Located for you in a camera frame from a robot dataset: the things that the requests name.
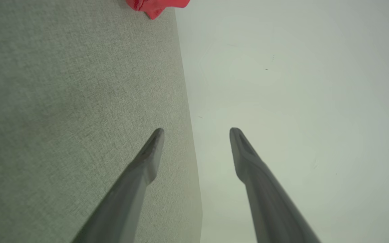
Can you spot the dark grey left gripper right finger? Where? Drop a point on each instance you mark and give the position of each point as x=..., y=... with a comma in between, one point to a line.
x=268, y=202

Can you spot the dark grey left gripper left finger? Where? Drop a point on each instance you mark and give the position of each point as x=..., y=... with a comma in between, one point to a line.
x=127, y=202

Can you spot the grey fabric sofa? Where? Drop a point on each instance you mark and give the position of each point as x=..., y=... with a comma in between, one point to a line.
x=46, y=101

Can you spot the plain red garment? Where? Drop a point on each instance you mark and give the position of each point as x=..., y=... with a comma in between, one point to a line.
x=157, y=5

